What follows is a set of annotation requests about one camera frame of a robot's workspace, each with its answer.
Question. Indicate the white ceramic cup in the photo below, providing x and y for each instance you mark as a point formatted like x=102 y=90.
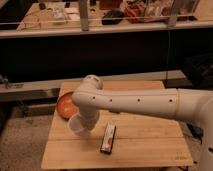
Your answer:
x=77 y=128

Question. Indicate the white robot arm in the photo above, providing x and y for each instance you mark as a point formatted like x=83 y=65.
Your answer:
x=186 y=105

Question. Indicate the orange ceramic bowl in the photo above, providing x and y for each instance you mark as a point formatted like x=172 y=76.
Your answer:
x=65 y=107

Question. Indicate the black bag on shelf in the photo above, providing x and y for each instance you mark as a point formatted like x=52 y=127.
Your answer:
x=112 y=17

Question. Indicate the red tool on shelf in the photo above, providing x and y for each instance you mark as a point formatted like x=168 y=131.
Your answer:
x=134 y=13

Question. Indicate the black power adapter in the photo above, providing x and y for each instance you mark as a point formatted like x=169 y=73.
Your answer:
x=195 y=131

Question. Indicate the metal shelf post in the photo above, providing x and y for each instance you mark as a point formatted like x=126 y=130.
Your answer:
x=83 y=11

